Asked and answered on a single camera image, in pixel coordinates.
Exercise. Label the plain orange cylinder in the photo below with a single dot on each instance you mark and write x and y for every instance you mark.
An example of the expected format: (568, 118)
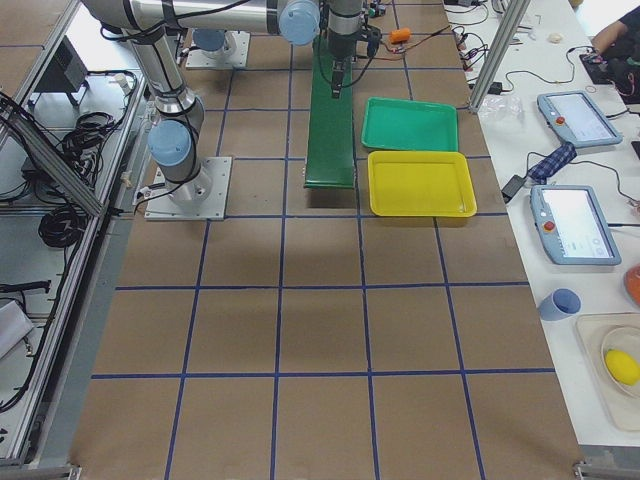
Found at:
(400, 35)

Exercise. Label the green plastic tray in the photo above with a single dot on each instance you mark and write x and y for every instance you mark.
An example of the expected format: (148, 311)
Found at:
(408, 125)

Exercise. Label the green conveyor belt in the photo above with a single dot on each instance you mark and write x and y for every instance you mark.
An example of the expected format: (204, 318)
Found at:
(330, 147)

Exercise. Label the yellow plastic tray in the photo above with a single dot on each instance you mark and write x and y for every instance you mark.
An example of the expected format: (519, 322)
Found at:
(420, 184)

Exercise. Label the black power adapter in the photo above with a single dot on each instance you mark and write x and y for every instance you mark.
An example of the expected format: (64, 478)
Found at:
(512, 187)

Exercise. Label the blue plaid cloth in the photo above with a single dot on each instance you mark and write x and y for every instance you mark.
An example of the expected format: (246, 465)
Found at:
(552, 163)

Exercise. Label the upper teach pendant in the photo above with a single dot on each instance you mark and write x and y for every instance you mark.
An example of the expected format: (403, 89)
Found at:
(575, 118)

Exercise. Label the teach pendant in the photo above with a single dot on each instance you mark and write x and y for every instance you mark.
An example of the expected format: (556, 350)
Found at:
(575, 118)
(571, 225)

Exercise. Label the lower teach pendant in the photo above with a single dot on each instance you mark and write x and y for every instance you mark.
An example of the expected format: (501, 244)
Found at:
(571, 225)

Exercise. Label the blue plastic cup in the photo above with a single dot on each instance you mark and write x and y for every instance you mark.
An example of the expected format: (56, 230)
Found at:
(559, 304)

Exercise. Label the orange round object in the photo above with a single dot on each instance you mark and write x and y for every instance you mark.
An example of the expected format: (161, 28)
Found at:
(631, 282)

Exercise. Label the beige tray with bowl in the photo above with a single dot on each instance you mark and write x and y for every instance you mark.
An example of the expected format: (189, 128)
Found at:
(611, 345)

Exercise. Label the yellow lemon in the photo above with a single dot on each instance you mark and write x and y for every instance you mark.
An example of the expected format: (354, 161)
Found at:
(622, 367)

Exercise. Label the aluminium frame post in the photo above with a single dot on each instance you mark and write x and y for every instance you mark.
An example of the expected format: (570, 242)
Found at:
(511, 14)

